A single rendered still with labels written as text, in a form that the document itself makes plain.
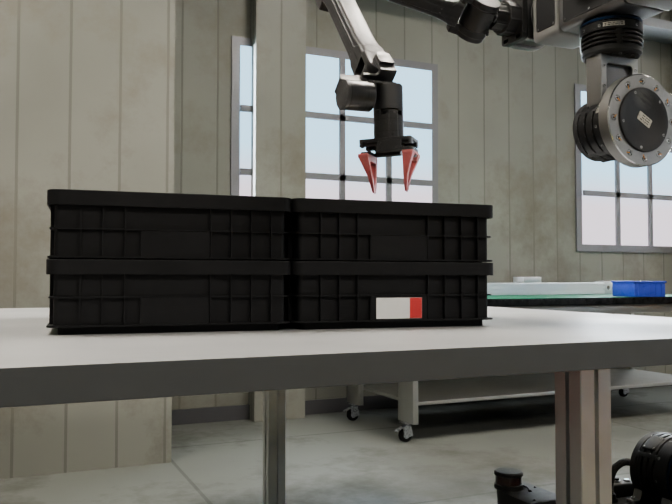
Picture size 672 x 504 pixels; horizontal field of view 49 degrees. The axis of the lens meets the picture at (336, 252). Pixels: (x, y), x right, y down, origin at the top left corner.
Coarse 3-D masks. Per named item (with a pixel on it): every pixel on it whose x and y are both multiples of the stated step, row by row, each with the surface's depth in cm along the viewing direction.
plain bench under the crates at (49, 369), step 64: (0, 320) 156; (512, 320) 158; (576, 320) 158; (640, 320) 159; (0, 384) 74; (64, 384) 76; (128, 384) 79; (192, 384) 82; (256, 384) 85; (320, 384) 88; (576, 384) 111; (576, 448) 111
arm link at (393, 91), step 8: (368, 80) 140; (376, 80) 141; (376, 88) 139; (384, 88) 139; (392, 88) 139; (400, 88) 140; (376, 96) 138; (384, 96) 139; (392, 96) 139; (400, 96) 140; (376, 104) 140; (384, 104) 139; (392, 104) 139; (400, 104) 140; (384, 112) 140
